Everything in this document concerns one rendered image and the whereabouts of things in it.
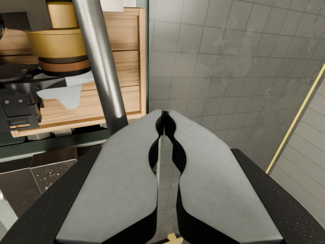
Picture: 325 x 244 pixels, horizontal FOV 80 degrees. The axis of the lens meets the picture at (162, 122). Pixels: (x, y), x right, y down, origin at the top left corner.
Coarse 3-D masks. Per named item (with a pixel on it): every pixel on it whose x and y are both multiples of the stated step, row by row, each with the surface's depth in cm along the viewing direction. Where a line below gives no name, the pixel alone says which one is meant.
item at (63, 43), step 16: (64, 16) 25; (32, 32) 24; (48, 32) 24; (64, 32) 25; (80, 32) 26; (32, 48) 26; (48, 48) 26; (64, 48) 26; (80, 48) 27; (48, 64) 27; (64, 64) 27; (80, 64) 29
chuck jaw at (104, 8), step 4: (100, 0) 26; (104, 0) 26; (108, 0) 26; (112, 0) 26; (116, 0) 26; (120, 0) 26; (104, 4) 26; (108, 4) 26; (112, 4) 26; (116, 4) 26; (120, 4) 26; (104, 8) 26; (108, 8) 26; (112, 8) 26; (116, 8) 27; (120, 8) 27
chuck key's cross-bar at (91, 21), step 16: (80, 0) 8; (96, 0) 9; (80, 16) 9; (96, 16) 9; (96, 32) 9; (96, 48) 9; (96, 64) 9; (112, 64) 10; (96, 80) 10; (112, 80) 10; (112, 96) 10; (112, 112) 10; (112, 128) 11
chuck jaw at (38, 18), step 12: (0, 0) 19; (12, 0) 20; (24, 0) 21; (36, 0) 22; (0, 12) 19; (12, 12) 20; (24, 12) 21; (36, 12) 22; (12, 24) 23; (24, 24) 22; (36, 24) 23; (48, 24) 24
